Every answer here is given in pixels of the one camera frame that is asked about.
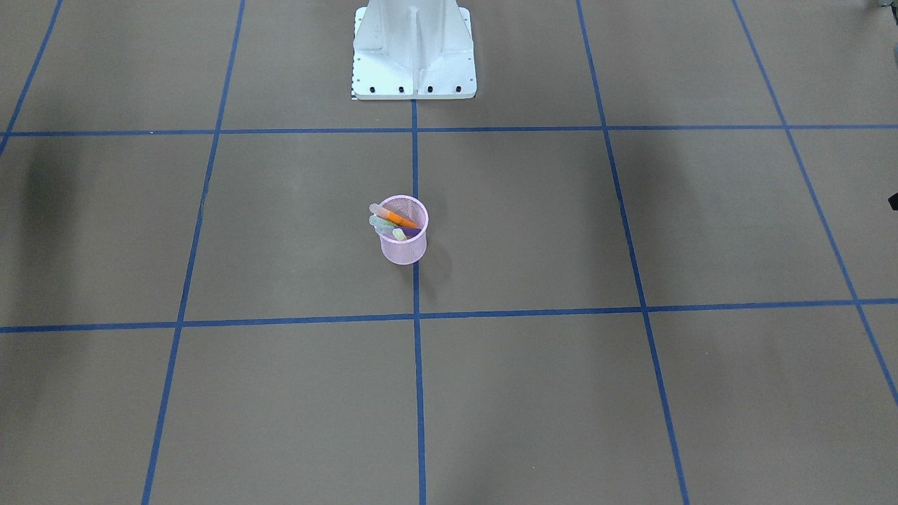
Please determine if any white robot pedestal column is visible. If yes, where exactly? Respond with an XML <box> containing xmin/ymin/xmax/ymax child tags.
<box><xmin>351</xmin><ymin>1</ymin><xmax>478</xmax><ymax>100</ymax></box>

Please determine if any green highlighter pen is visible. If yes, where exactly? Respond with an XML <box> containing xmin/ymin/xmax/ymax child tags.
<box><xmin>369</xmin><ymin>215</ymin><xmax>399</xmax><ymax>228</ymax></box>

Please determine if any yellow highlighter pen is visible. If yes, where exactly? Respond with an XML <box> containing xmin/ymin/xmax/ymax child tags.
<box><xmin>391</xmin><ymin>227</ymin><xmax>408</xmax><ymax>242</ymax></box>

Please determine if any orange highlighter pen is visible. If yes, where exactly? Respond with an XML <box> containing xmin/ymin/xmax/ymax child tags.
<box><xmin>369</xmin><ymin>203</ymin><xmax>420</xmax><ymax>229</ymax></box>

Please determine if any purple marker pen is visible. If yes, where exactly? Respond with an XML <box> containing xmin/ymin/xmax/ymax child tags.
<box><xmin>373</xmin><ymin>227</ymin><xmax>422</xmax><ymax>238</ymax></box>

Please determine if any pink mesh pen holder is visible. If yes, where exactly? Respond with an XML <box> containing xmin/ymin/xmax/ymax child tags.
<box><xmin>377</xmin><ymin>195</ymin><xmax>429</xmax><ymax>265</ymax></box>

